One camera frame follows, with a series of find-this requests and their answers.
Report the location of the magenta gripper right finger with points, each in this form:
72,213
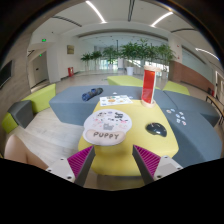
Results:
153,167

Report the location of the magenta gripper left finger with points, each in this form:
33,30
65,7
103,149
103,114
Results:
75,168

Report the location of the black computer mouse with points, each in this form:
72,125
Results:
155,128

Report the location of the round puppy mouse pad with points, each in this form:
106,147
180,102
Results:
106,127

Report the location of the bare hand at left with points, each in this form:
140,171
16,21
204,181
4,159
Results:
16,150

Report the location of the yellow-green ottoman table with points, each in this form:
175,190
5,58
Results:
117,160

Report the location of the grey sofa bench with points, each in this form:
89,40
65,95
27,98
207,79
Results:
70,108

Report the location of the grey right sofa section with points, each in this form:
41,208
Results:
192,121

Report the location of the white sticker sheet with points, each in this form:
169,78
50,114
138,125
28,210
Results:
115,100

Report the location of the red sign in stand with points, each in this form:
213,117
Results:
149,80

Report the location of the green and grey bench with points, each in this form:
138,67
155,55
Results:
21,113

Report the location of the green right ottoman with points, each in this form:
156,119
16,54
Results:
174,87

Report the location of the green ottoman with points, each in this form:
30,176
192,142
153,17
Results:
124,80
174,87

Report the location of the green far ottoman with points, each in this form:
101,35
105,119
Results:
124,80

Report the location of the red fire extinguisher box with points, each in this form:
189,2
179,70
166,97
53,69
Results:
70,71

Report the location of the potted green plant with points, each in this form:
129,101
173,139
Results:
130,52

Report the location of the framed wall picture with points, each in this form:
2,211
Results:
70,49

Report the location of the wall-mounted black screen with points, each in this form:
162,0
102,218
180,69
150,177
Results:
5,73

